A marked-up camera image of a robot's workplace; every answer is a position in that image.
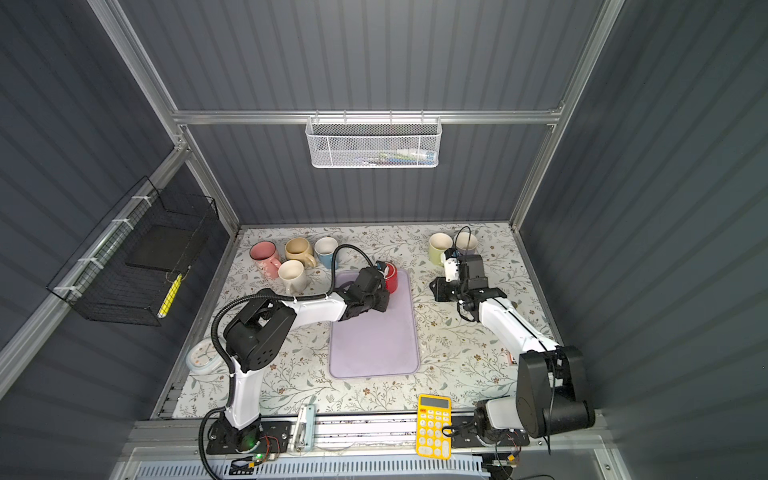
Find red mug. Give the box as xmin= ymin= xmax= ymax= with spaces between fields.
xmin=384 ymin=262 xmax=398 ymax=294

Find green mug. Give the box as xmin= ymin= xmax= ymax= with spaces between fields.
xmin=428 ymin=232 xmax=453 ymax=266

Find lavender mug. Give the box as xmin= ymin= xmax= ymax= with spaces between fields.
xmin=455 ymin=230 xmax=479 ymax=255

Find blue mug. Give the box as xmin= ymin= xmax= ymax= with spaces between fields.
xmin=314 ymin=236 xmax=339 ymax=269

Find white mug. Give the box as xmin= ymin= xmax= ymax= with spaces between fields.
xmin=278 ymin=260 xmax=309 ymax=296

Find beige speckled mug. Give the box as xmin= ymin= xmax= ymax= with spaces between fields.
xmin=285 ymin=237 xmax=317 ymax=268

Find pink ghost mug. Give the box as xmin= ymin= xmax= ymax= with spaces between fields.
xmin=249 ymin=241 xmax=282 ymax=280

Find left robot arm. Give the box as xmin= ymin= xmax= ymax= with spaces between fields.
xmin=199 ymin=254 xmax=390 ymax=453

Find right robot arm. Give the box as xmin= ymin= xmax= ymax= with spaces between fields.
xmin=429 ymin=248 xmax=596 ymax=443

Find lavender tray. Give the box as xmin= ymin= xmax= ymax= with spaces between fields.
xmin=329 ymin=270 xmax=420 ymax=379

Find yellow calculator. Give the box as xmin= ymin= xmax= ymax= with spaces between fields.
xmin=415 ymin=395 xmax=452 ymax=460

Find items in white basket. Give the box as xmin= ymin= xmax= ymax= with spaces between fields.
xmin=356 ymin=149 xmax=438 ymax=167

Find small white clock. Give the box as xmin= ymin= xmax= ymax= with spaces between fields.
xmin=185 ymin=337 xmax=225 ymax=375

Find yellow marker in basket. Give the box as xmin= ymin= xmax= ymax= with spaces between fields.
xmin=157 ymin=274 xmax=184 ymax=319

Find black pad in basket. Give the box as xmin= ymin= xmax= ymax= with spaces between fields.
xmin=125 ymin=225 xmax=207 ymax=272

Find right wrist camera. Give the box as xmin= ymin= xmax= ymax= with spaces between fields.
xmin=441 ymin=248 xmax=460 ymax=283

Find white wire basket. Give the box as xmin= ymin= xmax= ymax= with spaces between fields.
xmin=305 ymin=118 xmax=443 ymax=169

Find black wire basket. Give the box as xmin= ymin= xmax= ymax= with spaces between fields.
xmin=47 ymin=177 xmax=219 ymax=327

